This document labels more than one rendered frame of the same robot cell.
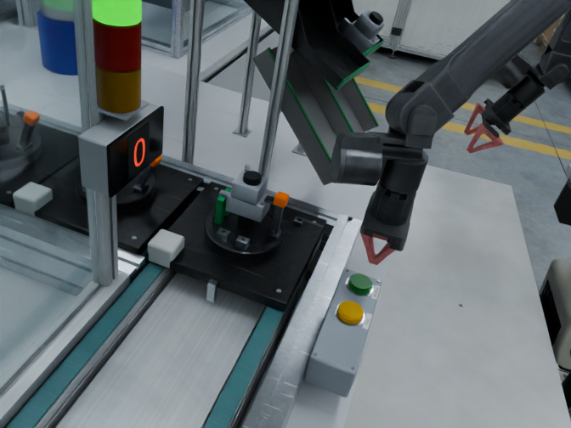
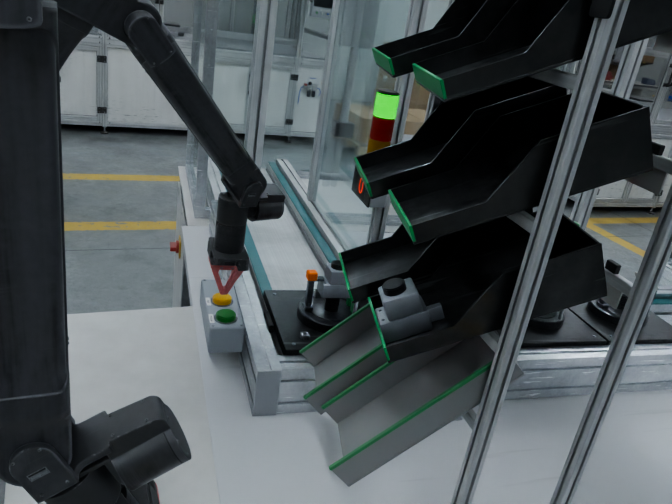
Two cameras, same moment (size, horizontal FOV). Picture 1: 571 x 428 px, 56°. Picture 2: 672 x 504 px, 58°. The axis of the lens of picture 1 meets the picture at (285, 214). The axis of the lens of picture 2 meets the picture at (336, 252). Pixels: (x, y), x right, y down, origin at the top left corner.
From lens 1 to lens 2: 176 cm
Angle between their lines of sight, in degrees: 114
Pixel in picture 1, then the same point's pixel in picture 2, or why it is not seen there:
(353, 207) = (290, 489)
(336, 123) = (356, 376)
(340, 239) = (264, 351)
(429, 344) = (147, 371)
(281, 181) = (398, 482)
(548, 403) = not seen: hidden behind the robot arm
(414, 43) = not seen: outside the picture
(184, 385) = (284, 278)
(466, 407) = (110, 343)
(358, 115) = (367, 464)
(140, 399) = (297, 271)
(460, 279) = not seen: hidden behind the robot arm
